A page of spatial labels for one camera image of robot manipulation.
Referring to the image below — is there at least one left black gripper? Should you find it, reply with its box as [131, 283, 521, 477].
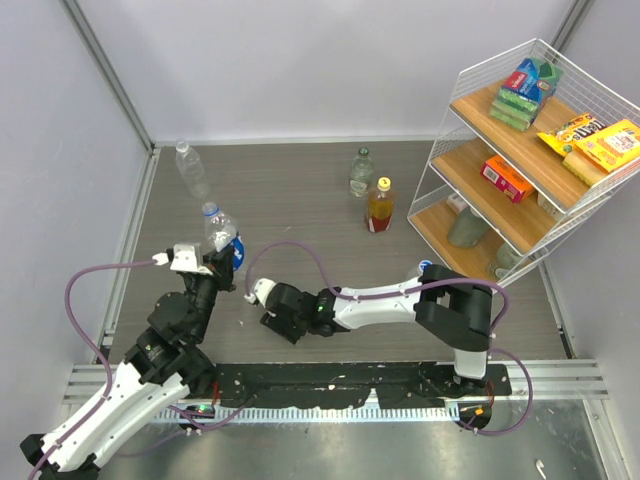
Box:
[187, 244, 237, 341]

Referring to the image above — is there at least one blue label water bottle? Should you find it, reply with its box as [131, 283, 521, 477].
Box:
[202, 202, 245, 271]

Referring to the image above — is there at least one amber tea bottle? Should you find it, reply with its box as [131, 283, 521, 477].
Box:
[364, 182, 395, 233]

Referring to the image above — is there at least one yellow bottle cap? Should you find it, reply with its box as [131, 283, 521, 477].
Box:
[377, 177, 391, 191]

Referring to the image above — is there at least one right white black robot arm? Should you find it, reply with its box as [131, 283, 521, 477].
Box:
[246, 265, 498, 395]

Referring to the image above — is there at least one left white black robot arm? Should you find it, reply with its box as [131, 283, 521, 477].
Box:
[20, 243, 235, 479]

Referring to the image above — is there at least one clear empty plastic bottle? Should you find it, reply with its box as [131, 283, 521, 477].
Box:
[175, 139, 211, 201]

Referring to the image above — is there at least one clear bottle blue cap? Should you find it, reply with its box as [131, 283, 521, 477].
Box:
[406, 260, 432, 279]

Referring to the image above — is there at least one green cap glass bottle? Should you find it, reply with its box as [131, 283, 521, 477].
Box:
[349, 147, 374, 197]

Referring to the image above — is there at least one green grey cup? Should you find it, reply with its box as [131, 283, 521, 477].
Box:
[447, 207, 491, 248]

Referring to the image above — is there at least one small white box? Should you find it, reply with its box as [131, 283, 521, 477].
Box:
[446, 194, 468, 215]

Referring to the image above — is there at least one clear glass on shelf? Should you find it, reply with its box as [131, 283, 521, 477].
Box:
[488, 243, 522, 279]

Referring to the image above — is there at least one orange red box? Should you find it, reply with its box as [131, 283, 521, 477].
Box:
[481, 155, 534, 204]

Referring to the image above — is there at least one green sponge pack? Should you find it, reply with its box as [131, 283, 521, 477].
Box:
[489, 57, 564, 131]

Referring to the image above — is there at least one yellow candy bag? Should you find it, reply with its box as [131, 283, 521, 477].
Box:
[537, 112, 607, 157]

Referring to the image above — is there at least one yellow sponge pack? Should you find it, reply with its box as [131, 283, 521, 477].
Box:
[562, 119, 639, 187]

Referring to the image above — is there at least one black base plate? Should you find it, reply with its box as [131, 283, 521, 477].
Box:
[188, 362, 512, 410]

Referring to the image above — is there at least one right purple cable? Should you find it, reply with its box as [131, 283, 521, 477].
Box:
[245, 241, 535, 437]

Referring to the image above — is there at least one white slotted cable duct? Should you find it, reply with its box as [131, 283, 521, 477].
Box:
[149, 402, 461, 424]

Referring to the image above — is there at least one white wire shelf rack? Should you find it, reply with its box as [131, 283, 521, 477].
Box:
[407, 39, 639, 286]

